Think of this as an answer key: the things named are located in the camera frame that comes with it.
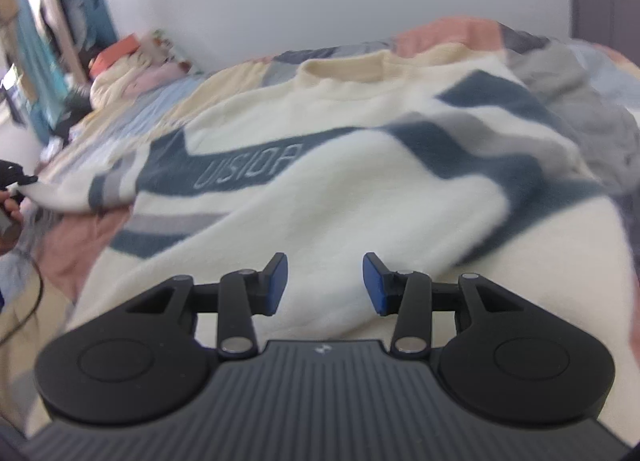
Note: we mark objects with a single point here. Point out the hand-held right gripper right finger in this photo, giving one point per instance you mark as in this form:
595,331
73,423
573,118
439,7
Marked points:
375,286

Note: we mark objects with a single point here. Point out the light blue hanging garment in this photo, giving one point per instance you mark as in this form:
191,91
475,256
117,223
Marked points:
35,51

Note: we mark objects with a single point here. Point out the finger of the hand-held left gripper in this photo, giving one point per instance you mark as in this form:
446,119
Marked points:
25,180

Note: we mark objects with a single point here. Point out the person's left hand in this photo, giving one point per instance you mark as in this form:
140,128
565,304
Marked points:
9,226

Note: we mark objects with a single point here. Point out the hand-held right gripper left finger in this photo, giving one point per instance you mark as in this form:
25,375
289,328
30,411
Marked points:
279,286

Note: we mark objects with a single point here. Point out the pink pillow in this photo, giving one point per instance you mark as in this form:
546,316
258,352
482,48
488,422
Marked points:
160,77

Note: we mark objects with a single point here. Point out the pink hanging garment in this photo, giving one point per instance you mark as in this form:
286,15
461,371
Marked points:
52,6

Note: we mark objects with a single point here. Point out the patchwork quilt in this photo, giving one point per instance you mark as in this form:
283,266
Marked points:
575,91

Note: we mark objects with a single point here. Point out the cream folded duvet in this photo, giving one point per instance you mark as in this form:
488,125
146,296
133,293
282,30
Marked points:
117,83

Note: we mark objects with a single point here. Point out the cream blue-striped sweater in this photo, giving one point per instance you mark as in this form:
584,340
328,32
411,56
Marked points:
350,166

